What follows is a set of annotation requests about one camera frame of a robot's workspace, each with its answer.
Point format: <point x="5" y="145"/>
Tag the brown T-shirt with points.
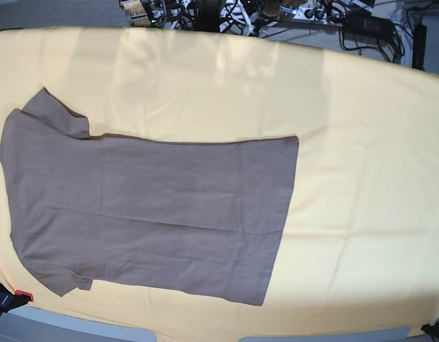
<point x="204" y="219"/>

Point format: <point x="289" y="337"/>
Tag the black clamp right corner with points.
<point x="432" y="331"/>

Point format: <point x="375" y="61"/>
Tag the white power strip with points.
<point x="305" y="14"/>

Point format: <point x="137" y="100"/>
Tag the yellow table cloth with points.
<point x="360" y="249"/>

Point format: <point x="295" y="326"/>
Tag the black power adapter box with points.
<point x="368" y="25"/>

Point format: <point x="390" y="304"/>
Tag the blue red clamp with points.
<point x="10" y="301"/>

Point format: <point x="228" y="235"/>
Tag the black post right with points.
<point x="419" y="44"/>

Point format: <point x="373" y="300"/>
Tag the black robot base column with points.
<point x="208" y="15"/>

